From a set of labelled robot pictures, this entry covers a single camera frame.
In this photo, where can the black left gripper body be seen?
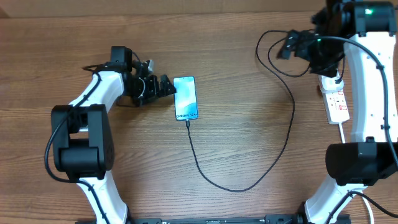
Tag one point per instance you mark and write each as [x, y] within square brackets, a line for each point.
[142, 88]

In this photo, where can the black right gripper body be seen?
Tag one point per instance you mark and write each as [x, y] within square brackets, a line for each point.
[320, 53]

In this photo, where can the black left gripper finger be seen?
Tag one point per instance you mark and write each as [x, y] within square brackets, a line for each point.
[163, 92]
[166, 86]

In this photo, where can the blue Galaxy smartphone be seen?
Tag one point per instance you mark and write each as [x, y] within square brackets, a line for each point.
[185, 98]

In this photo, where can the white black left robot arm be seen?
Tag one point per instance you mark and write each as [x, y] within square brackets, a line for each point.
[80, 149]

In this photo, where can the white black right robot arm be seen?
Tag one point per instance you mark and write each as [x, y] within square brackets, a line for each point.
[363, 33]

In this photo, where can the white charger plug adapter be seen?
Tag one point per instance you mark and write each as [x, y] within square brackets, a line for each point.
[330, 84]

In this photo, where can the white power strip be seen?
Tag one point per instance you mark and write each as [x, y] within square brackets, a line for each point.
[336, 107]

